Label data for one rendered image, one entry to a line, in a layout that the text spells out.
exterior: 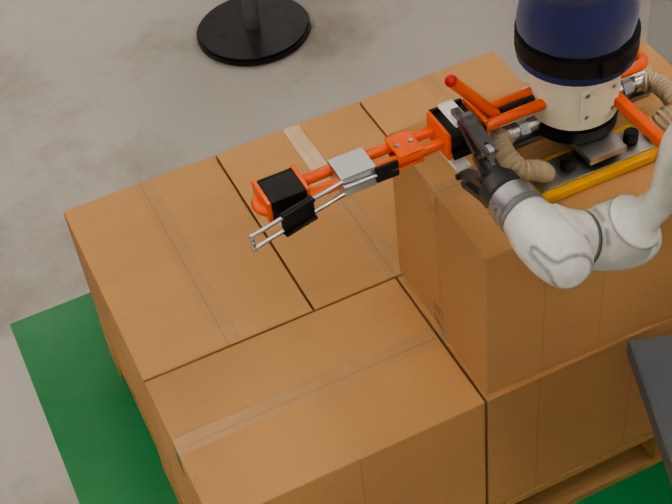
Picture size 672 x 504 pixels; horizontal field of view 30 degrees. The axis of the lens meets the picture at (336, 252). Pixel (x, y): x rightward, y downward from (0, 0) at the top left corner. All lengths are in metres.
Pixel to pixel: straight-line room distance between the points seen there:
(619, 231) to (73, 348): 1.84
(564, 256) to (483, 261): 0.28
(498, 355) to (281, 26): 2.20
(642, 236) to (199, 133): 2.21
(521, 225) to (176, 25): 2.68
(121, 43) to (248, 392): 2.18
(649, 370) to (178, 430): 0.94
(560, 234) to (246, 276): 0.99
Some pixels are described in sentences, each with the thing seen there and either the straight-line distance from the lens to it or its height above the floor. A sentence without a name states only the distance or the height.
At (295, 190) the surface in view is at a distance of 2.19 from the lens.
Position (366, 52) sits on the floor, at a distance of 4.32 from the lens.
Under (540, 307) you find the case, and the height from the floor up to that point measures 0.75.
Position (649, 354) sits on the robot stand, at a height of 0.75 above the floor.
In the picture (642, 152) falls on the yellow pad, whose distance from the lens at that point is 2.45.
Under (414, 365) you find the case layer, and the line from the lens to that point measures 2.62.
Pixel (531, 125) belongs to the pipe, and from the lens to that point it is 2.40.
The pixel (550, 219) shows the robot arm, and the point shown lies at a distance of 2.07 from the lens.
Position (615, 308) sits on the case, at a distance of 2.59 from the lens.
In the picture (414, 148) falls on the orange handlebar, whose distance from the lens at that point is 2.26.
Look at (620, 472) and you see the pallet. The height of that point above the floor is 0.02.
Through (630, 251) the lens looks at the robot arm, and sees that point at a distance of 2.15.
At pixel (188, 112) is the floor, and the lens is 4.18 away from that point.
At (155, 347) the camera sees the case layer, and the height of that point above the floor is 0.54.
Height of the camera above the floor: 2.58
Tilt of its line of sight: 46 degrees down
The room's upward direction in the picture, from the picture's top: 7 degrees counter-clockwise
